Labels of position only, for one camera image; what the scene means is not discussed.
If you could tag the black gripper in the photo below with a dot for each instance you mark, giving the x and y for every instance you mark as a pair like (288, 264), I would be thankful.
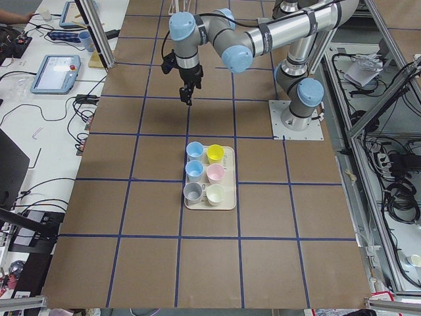
(191, 74)

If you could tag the light blue ikea cup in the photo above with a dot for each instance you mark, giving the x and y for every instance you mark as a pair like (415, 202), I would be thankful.
(195, 151)

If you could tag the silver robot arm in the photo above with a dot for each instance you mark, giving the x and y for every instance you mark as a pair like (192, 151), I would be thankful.
(290, 25)

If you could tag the yellow plastic cup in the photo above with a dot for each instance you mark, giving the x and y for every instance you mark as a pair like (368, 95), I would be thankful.
(215, 153)

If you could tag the pink plastic cup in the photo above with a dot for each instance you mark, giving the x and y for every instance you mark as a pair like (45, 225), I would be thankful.
(215, 173)

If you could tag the grey plastic cup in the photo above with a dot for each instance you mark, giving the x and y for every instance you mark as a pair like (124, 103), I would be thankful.
(192, 192)

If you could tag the cream white cup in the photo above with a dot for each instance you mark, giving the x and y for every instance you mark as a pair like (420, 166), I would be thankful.
(215, 194)

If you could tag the blue cup on desk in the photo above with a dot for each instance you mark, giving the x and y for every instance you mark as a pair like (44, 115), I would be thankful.
(86, 40)

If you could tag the cream plastic tray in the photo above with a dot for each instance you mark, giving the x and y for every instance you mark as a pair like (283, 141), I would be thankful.
(210, 184)

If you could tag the black power adapter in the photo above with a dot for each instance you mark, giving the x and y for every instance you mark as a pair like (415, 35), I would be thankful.
(86, 99)

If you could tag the wooden mug tree stand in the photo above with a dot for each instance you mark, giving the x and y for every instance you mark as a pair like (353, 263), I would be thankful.
(94, 60)

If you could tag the blue plaid pencil case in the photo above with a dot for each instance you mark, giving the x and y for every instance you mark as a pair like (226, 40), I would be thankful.
(64, 36)

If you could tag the blue teach pendant near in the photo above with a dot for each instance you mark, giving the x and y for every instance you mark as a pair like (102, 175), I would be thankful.
(56, 74)

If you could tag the blue teach pendant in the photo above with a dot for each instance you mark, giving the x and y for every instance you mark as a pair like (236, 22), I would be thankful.
(56, 74)
(71, 17)

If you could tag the blue teach pendant far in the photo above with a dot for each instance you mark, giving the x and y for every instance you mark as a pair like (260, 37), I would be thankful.
(71, 17)

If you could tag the black monitor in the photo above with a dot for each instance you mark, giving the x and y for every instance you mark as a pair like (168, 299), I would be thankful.
(14, 166)

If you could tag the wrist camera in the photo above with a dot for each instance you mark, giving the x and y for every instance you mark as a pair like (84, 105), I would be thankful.
(168, 62)

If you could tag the white wire cup rack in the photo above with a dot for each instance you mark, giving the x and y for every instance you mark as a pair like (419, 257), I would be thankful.
(176, 6)

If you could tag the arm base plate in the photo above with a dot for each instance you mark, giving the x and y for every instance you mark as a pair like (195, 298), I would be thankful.
(286, 126)

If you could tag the aluminium frame post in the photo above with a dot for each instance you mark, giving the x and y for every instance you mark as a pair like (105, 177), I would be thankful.
(95, 28)

